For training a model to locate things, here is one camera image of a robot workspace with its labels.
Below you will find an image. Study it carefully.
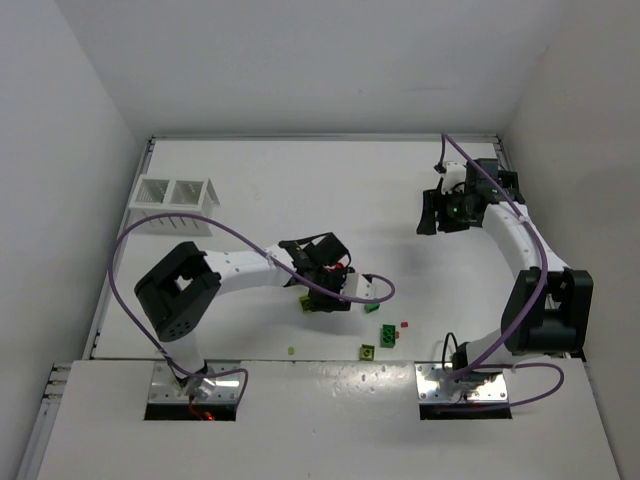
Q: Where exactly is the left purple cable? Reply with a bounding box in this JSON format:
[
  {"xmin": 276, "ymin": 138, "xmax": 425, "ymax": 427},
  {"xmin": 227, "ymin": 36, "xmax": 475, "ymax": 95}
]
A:
[{"xmin": 108, "ymin": 213, "xmax": 396, "ymax": 401}]

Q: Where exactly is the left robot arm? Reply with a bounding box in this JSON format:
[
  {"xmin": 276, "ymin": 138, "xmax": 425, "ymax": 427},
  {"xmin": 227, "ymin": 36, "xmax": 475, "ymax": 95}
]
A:
[{"xmin": 134, "ymin": 233, "xmax": 368, "ymax": 383}]

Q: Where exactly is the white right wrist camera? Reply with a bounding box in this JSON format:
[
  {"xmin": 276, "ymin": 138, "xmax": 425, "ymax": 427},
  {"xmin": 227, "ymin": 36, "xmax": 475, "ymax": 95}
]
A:
[{"xmin": 440, "ymin": 161, "xmax": 466, "ymax": 194}]

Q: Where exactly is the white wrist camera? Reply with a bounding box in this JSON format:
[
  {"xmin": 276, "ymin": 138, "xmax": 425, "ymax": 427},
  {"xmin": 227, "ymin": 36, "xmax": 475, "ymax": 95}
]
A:
[
  {"xmin": 342, "ymin": 272, "xmax": 377, "ymax": 301},
  {"xmin": 440, "ymin": 161, "xmax": 466, "ymax": 194}
]

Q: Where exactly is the lime lego brick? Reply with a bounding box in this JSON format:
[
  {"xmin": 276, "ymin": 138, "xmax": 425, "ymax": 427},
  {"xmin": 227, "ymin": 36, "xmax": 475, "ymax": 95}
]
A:
[
  {"xmin": 299, "ymin": 295, "xmax": 314, "ymax": 313},
  {"xmin": 359, "ymin": 344, "xmax": 375, "ymax": 361}
]

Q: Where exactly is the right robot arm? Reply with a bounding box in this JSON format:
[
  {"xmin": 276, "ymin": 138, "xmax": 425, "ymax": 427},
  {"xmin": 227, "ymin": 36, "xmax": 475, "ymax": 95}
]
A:
[{"xmin": 417, "ymin": 159, "xmax": 594, "ymax": 379}]

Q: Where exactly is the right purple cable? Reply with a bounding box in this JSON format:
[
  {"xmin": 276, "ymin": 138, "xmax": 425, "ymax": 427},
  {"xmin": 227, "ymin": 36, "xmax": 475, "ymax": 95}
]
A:
[{"xmin": 433, "ymin": 132, "xmax": 566, "ymax": 409}]

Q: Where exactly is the lime lego brick front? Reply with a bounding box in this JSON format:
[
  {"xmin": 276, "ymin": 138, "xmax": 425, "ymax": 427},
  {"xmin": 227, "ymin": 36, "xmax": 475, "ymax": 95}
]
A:
[{"xmin": 359, "ymin": 344, "xmax": 375, "ymax": 361}]

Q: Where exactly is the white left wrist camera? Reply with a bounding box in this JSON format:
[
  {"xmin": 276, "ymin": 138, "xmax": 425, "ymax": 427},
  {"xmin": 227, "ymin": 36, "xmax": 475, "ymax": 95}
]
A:
[{"xmin": 342, "ymin": 272, "xmax": 377, "ymax": 301}]

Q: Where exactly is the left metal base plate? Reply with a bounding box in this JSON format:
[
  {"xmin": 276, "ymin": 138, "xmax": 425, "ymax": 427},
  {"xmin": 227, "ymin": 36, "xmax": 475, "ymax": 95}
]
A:
[{"xmin": 148, "ymin": 361, "xmax": 244, "ymax": 406}]

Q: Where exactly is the metal base plate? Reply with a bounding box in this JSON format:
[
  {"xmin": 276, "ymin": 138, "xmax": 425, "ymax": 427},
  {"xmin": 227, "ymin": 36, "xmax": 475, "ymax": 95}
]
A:
[
  {"xmin": 148, "ymin": 361, "xmax": 244, "ymax": 406},
  {"xmin": 414, "ymin": 362, "xmax": 509, "ymax": 406}
]

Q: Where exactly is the lime lego brick lower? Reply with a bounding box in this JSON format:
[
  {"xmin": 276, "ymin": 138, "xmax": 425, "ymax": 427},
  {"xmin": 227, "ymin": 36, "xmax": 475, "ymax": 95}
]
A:
[{"xmin": 299, "ymin": 295, "xmax": 314, "ymax": 313}]

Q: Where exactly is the green lego brick with red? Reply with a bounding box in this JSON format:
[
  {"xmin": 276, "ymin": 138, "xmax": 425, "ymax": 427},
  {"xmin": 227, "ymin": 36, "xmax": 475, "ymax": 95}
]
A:
[{"xmin": 380, "ymin": 324, "xmax": 398, "ymax": 348}]

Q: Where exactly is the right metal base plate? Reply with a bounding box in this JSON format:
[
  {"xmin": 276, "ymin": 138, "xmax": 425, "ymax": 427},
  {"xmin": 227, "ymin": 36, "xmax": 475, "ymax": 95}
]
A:
[{"xmin": 414, "ymin": 362, "xmax": 509, "ymax": 406}]

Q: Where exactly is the white two-compartment container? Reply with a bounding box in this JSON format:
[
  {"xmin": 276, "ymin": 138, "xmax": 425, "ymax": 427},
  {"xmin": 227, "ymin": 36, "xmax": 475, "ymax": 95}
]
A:
[{"xmin": 128, "ymin": 174, "xmax": 220, "ymax": 237}]

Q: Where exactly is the purple cable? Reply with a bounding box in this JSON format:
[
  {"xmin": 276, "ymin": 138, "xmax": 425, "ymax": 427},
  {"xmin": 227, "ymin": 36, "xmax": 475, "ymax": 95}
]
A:
[
  {"xmin": 108, "ymin": 213, "xmax": 396, "ymax": 401},
  {"xmin": 433, "ymin": 132, "xmax": 566, "ymax": 409}
]

